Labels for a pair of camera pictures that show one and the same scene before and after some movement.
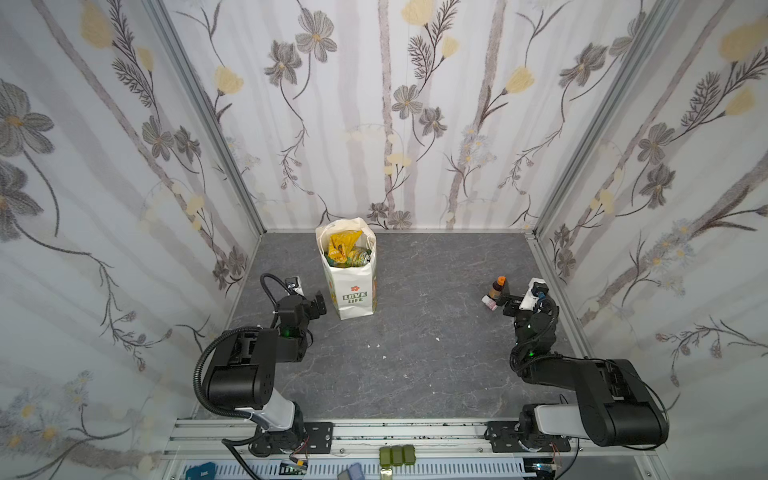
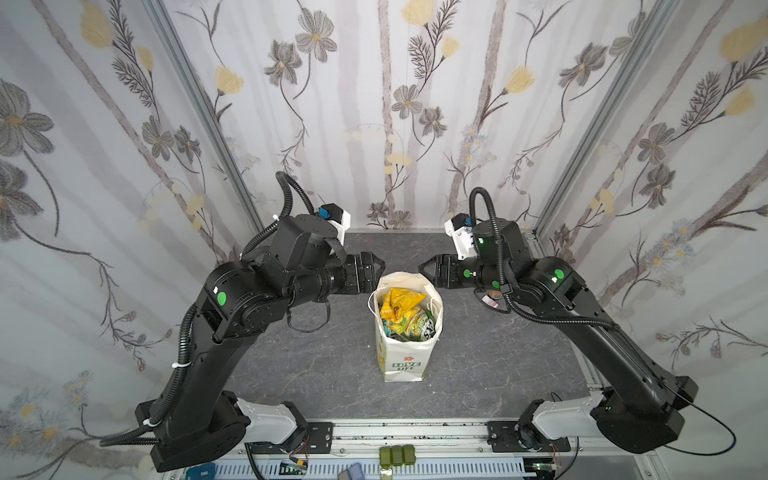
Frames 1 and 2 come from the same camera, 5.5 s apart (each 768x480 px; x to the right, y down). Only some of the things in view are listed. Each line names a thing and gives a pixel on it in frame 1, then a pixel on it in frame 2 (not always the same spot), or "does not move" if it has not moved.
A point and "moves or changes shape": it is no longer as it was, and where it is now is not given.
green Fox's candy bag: (356, 258) moves or changes shape
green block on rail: (397, 455) does not move
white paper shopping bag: (353, 289) to (404, 362)
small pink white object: (490, 302) does not move
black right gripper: (512, 302) to (453, 272)
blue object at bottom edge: (202, 472) does not move
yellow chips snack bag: (341, 244) to (398, 304)
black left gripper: (313, 306) to (357, 275)
